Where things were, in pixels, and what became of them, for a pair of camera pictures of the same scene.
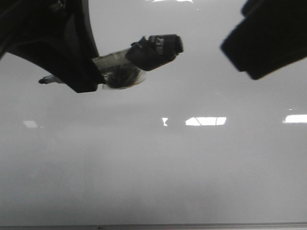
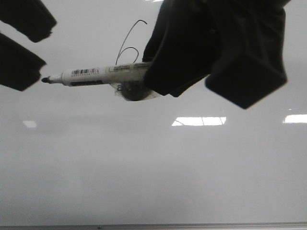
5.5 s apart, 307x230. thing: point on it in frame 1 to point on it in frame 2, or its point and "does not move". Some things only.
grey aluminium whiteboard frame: [259, 225] does not move
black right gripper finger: [59, 32] to [183, 47]
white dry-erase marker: [143, 53] to [110, 74]
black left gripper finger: [272, 35] to [250, 63]
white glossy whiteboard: [197, 142] does not move
